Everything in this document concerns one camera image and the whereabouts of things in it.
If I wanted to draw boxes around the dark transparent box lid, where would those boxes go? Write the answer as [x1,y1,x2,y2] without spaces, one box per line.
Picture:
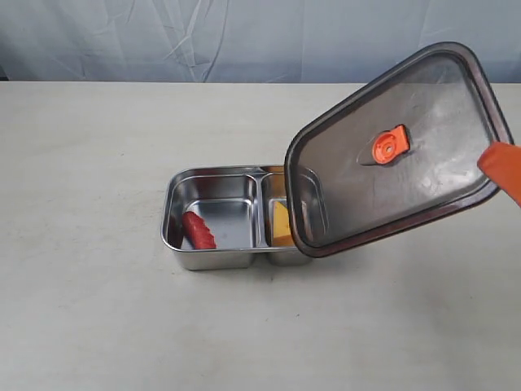
[284,42,513,258]

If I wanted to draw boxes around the yellow toy cheese wedge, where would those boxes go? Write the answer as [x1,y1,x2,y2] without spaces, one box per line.
[272,201,294,247]

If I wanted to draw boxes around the red toy sausage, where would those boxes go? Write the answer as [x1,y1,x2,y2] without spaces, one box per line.
[182,211,217,250]

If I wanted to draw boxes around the stainless steel lunch box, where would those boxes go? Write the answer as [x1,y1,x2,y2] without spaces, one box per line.
[161,165,312,270]

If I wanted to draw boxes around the grey-blue backdrop cloth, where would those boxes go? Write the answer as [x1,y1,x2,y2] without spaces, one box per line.
[1,1,520,83]

